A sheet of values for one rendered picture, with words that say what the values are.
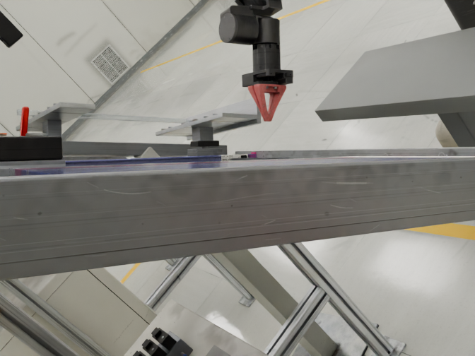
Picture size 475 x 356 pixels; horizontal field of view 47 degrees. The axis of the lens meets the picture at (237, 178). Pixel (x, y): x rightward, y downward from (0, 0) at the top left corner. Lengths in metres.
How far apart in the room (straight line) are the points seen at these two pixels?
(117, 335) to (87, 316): 0.13
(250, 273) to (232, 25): 0.67
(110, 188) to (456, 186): 0.34
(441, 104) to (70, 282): 1.27
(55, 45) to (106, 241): 8.42
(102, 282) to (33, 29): 7.07
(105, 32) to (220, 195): 8.63
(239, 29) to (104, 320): 1.19
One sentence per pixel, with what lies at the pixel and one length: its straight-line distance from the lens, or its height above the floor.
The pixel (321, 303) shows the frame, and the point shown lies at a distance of 1.39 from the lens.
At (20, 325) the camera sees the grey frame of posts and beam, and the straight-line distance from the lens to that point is 1.12.
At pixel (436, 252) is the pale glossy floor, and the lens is 1.76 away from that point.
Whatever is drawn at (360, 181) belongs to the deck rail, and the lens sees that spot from 0.48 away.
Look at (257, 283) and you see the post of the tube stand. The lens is 1.48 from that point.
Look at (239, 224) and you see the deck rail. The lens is 0.41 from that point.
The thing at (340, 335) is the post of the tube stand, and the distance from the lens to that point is 1.73.
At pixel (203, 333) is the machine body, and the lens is 1.01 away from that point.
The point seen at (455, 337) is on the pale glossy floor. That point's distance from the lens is 1.54.
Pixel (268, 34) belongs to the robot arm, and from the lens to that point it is 1.13.
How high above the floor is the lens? 1.14
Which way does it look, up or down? 22 degrees down
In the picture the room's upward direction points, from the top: 41 degrees counter-clockwise
